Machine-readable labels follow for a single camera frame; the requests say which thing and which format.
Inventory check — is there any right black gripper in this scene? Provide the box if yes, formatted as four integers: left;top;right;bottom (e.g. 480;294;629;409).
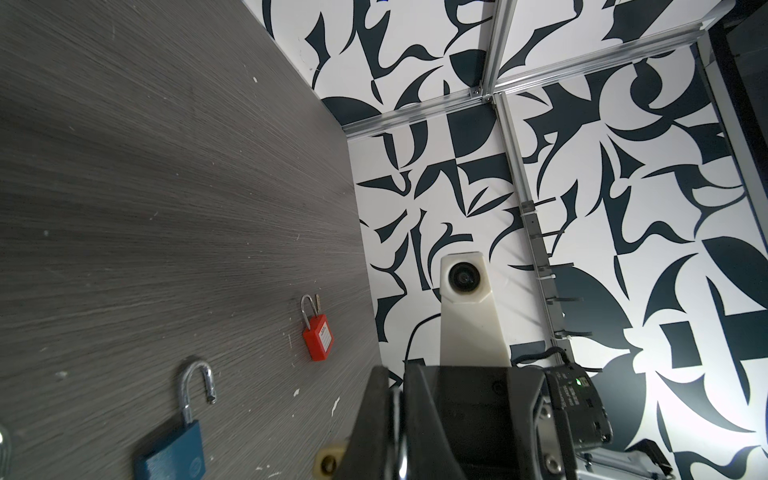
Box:
401;364;567;479

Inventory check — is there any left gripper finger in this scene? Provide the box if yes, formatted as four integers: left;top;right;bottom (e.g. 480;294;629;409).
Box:
346;366;396;479

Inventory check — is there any brass padlock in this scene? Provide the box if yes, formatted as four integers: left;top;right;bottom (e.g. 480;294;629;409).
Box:
312;441;348;480

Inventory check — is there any red padlock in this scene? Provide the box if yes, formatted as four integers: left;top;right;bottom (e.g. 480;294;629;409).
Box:
300;295;334;361

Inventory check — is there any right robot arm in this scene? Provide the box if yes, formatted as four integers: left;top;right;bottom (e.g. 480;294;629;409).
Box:
390;362;674;479

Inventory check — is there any blue padlock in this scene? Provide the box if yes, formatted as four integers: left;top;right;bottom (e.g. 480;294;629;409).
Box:
134;358;217;480
0;425;12;469

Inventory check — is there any blue padlock far left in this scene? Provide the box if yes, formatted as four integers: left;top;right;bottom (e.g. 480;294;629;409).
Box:
0;425;12;469

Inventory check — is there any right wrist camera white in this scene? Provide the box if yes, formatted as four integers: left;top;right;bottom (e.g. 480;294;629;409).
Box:
439;252;511;367

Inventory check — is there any grey wall hook rail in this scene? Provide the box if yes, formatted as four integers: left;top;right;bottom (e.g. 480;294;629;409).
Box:
520;198;591;364

